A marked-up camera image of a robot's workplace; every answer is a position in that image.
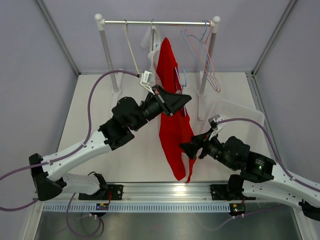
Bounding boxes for white plastic basket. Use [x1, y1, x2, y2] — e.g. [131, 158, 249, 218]
[202, 99, 265, 147]

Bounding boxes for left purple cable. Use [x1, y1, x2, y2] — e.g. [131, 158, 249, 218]
[0, 69, 141, 237]

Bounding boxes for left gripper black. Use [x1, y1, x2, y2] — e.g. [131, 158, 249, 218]
[130, 85, 191, 132]

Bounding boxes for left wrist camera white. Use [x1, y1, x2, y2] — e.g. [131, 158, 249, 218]
[140, 70, 154, 94]

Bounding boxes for cream wooden hanger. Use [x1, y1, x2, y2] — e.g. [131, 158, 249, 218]
[123, 19, 141, 75]

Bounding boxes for white slotted cable duct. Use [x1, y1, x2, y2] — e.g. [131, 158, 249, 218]
[43, 202, 231, 213]

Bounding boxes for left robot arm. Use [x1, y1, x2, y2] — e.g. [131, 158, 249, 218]
[29, 85, 192, 202]

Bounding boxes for aluminium rail frame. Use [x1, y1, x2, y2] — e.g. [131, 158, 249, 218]
[32, 182, 242, 203]

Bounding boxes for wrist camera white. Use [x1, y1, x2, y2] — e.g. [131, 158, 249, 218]
[140, 70, 154, 94]
[208, 114, 225, 141]

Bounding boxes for red t shirt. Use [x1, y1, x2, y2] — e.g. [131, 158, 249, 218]
[156, 38, 194, 181]

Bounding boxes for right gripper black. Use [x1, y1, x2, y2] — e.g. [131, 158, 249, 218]
[178, 127, 237, 171]

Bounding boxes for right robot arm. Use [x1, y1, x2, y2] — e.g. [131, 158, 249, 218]
[179, 132, 320, 221]

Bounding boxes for clothes rack white silver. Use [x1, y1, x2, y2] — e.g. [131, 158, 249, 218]
[94, 13, 222, 121]

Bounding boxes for silver hanger under white shirt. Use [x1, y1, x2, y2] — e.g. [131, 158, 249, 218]
[150, 19, 155, 51]

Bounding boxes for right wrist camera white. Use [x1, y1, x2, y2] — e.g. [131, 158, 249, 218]
[208, 114, 225, 141]

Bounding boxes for white t shirt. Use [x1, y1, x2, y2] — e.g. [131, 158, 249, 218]
[140, 26, 162, 85]

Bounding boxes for pink wire hanger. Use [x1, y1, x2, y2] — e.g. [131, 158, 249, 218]
[186, 20, 221, 94]

